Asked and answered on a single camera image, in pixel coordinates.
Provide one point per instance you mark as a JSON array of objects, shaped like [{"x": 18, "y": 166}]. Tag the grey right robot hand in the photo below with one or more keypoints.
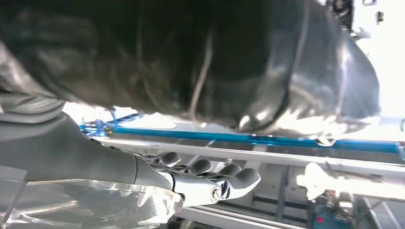
[{"x": 158, "y": 57}]

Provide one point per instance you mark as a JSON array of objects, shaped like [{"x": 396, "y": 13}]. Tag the blue metal beam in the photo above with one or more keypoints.
[{"x": 221, "y": 136}]

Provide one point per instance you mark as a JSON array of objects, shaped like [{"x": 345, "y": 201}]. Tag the white crumpled object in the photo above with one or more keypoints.
[{"x": 316, "y": 183}]

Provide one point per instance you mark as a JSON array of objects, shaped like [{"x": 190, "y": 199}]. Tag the blue power tool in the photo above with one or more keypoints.
[{"x": 329, "y": 218}]

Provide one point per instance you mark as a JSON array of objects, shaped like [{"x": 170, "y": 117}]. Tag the silver metal workbench rail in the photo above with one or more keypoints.
[{"x": 253, "y": 155}]

